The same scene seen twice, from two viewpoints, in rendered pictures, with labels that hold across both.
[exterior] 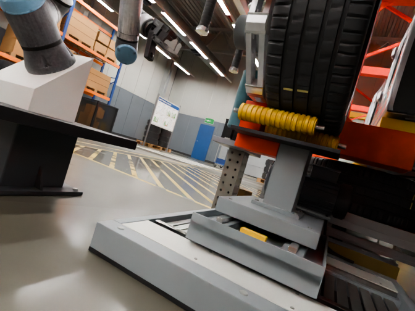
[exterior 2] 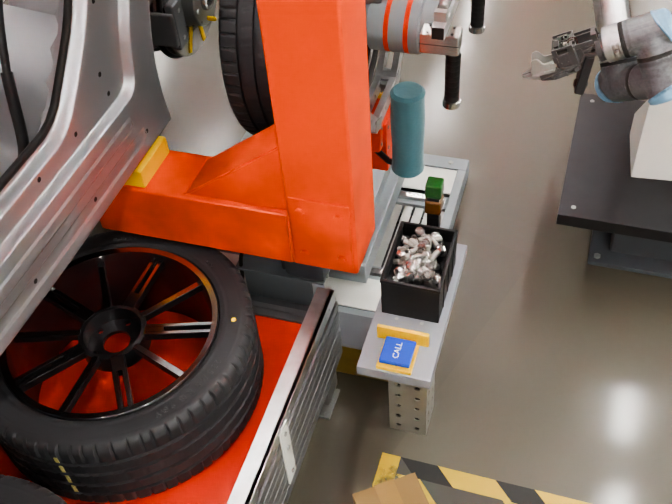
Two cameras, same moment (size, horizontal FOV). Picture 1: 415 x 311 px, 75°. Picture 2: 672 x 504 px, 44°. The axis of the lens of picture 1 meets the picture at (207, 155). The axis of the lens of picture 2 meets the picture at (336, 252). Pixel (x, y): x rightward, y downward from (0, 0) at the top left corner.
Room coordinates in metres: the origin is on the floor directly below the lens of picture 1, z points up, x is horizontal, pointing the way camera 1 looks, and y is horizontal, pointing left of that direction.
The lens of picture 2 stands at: (2.87, -0.46, 1.97)
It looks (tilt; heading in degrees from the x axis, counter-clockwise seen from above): 46 degrees down; 175
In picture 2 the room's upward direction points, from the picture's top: 5 degrees counter-clockwise
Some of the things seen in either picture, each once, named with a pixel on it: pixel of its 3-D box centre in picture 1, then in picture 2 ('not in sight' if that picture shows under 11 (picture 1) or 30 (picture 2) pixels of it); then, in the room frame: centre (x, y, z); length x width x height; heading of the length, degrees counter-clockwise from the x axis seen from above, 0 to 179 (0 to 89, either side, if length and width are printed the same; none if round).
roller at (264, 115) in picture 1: (275, 118); not in sight; (0.86, -0.18, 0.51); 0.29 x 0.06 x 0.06; 64
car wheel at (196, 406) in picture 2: (353, 190); (122, 355); (1.58, -0.88, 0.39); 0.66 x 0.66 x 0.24
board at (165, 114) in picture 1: (162, 124); not in sight; (10.11, 1.94, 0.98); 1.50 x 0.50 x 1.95; 153
